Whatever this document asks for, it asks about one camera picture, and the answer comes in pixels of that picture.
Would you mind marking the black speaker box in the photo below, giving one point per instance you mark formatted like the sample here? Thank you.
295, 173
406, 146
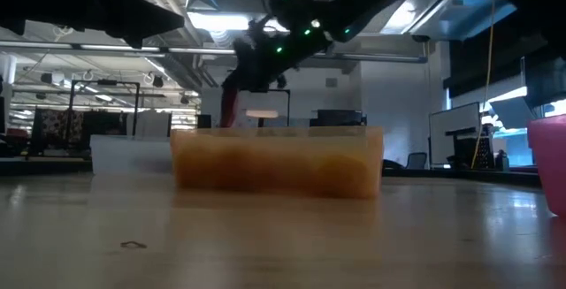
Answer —
204, 123

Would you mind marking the ceiling light panel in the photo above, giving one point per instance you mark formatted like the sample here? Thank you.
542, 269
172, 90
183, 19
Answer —
216, 21

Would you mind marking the silver spiral air duct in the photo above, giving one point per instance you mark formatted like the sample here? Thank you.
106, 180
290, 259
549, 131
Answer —
177, 68

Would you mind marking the grey office chair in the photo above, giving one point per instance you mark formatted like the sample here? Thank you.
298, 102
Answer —
416, 160

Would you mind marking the orange plastic tray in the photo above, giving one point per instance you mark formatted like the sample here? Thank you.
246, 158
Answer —
274, 165

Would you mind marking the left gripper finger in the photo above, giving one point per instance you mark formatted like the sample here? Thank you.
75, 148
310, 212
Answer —
141, 17

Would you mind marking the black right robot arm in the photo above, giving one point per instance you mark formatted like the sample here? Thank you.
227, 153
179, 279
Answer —
354, 6

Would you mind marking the dark screen panel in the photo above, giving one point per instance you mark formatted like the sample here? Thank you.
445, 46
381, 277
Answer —
546, 81

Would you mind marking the pink plastic cup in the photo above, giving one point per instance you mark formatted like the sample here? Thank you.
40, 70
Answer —
550, 165

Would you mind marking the black equipment cart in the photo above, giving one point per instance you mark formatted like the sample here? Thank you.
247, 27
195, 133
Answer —
468, 149

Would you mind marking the dark bottle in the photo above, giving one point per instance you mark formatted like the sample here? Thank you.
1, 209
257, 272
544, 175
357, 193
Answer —
502, 161

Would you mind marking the patterned fabric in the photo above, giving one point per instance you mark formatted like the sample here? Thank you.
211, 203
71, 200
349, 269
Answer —
62, 125

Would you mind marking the white board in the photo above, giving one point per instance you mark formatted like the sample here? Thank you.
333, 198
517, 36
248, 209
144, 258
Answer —
455, 130

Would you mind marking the clear plastic tray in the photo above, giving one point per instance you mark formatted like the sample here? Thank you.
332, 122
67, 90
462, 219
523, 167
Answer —
128, 152

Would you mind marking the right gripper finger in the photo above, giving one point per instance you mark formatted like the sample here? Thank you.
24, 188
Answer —
277, 81
234, 82

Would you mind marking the black monitor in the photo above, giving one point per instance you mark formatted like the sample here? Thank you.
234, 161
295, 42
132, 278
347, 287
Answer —
338, 119

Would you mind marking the white cabinet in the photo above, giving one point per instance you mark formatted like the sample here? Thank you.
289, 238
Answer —
150, 124

